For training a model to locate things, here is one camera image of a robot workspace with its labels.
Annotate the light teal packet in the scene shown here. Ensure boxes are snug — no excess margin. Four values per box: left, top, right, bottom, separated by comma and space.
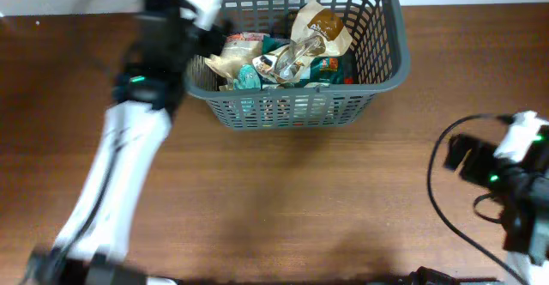
233, 64, 262, 114

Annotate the green white snack bag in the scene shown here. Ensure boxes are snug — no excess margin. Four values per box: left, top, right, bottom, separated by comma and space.
281, 52, 353, 88

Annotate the grey plastic basket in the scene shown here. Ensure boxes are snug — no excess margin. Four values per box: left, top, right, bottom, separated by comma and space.
185, 0, 411, 130

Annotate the brown wrapper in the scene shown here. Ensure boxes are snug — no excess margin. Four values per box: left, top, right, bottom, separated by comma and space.
205, 40, 262, 91
252, 0, 353, 83

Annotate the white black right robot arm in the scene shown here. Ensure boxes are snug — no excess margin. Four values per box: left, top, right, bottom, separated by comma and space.
426, 114, 548, 284

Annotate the black right camera cable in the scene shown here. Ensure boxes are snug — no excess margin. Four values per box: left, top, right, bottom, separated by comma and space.
426, 112, 528, 285

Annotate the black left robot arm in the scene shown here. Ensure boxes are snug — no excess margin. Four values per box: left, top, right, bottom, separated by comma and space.
21, 0, 231, 284

